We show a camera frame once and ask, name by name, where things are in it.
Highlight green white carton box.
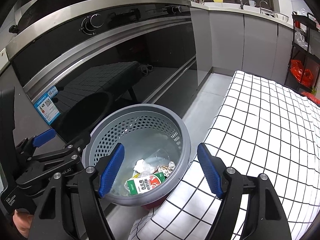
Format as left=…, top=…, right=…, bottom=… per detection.
left=126, top=172, right=166, bottom=195

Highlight white tissue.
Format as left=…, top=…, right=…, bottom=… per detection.
left=132, top=159, right=157, bottom=178

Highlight printed paper ball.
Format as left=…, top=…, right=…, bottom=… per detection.
left=157, top=161, right=176, bottom=178

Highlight clear plastic cup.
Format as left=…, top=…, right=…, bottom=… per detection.
left=144, top=148, right=171, bottom=167

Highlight grey perforated trash basket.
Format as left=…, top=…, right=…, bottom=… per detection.
left=82, top=103, right=191, bottom=206

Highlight grey kitchen cabinets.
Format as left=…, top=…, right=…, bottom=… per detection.
left=190, top=2, right=293, bottom=85

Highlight person's left hand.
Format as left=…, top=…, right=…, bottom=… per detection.
left=12, top=210, right=34, bottom=238

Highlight blue energy label sticker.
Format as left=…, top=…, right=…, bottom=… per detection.
left=34, top=93, right=60, bottom=125

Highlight small blue qr sticker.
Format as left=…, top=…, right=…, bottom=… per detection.
left=47, top=86, right=58, bottom=98

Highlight white checkered tablecloth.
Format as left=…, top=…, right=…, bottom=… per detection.
left=129, top=70, right=319, bottom=239

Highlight black built-in oven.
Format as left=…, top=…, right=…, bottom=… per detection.
left=1, top=0, right=199, bottom=152

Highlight red plastic bag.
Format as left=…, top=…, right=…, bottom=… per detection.
left=290, top=60, right=313, bottom=88

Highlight black storage rack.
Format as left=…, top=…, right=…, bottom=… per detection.
left=284, top=9, right=319, bottom=94

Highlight white mug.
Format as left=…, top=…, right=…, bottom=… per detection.
left=249, top=0, right=256, bottom=7

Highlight chrome sink faucet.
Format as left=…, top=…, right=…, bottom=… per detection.
left=259, top=0, right=268, bottom=14

